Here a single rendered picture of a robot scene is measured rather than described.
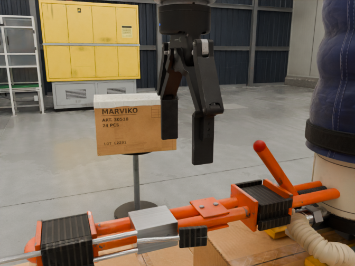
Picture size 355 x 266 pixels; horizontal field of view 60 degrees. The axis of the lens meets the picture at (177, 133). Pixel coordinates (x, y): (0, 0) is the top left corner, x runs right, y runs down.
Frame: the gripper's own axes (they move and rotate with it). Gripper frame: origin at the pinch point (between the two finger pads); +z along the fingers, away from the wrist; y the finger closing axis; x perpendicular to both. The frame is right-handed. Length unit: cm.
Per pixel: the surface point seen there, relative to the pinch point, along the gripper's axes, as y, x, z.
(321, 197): -1.8, -28.7, 13.7
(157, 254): 63, -14, 67
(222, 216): -1.6, -6.5, 13.4
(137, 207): 192, -36, 114
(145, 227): -1.6, 7.1, 12.6
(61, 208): 229, 25, 122
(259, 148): 0.2, -14.7, 2.6
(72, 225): 1.7, 17.7, 11.7
